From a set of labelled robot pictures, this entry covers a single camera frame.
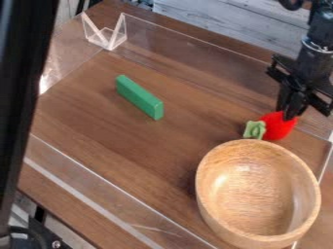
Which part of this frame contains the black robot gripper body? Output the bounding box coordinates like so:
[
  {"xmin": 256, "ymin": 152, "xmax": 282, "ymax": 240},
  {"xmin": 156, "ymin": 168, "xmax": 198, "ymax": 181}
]
[{"xmin": 266, "ymin": 38, "xmax": 333, "ymax": 117}]

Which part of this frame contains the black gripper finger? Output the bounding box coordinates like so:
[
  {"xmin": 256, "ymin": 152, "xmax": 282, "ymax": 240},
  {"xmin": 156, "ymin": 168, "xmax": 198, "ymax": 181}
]
[
  {"xmin": 275, "ymin": 83, "xmax": 295, "ymax": 112},
  {"xmin": 283, "ymin": 91, "xmax": 309, "ymax": 121}
]

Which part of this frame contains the red plush tomato toy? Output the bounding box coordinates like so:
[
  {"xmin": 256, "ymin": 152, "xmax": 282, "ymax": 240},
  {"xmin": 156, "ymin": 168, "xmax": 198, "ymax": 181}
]
[{"xmin": 243, "ymin": 111, "xmax": 298, "ymax": 141}]

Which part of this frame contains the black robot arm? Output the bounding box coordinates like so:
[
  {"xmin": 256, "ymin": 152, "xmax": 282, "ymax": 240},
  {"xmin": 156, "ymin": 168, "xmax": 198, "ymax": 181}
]
[{"xmin": 266, "ymin": 0, "xmax": 333, "ymax": 121}]

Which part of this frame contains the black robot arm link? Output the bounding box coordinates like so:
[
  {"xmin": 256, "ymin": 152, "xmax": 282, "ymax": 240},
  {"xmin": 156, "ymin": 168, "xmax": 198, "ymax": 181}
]
[{"xmin": 0, "ymin": 0, "xmax": 60, "ymax": 237}]

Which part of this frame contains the wooden bowl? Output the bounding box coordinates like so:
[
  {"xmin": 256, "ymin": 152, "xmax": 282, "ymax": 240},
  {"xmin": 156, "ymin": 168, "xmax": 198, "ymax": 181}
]
[{"xmin": 195, "ymin": 139, "xmax": 321, "ymax": 249}]

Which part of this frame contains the green rectangular block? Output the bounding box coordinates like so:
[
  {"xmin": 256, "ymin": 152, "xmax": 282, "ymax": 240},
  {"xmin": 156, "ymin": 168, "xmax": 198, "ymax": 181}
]
[{"xmin": 116, "ymin": 75, "xmax": 164, "ymax": 121}]

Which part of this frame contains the black clamp under table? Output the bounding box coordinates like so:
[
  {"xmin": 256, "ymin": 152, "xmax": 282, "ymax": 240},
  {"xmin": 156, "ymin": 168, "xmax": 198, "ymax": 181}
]
[{"xmin": 9, "ymin": 205, "xmax": 72, "ymax": 249}]

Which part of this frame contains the clear acrylic tray enclosure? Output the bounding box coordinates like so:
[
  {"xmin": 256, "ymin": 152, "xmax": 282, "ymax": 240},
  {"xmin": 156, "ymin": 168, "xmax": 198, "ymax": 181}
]
[{"xmin": 17, "ymin": 12, "xmax": 333, "ymax": 249}]

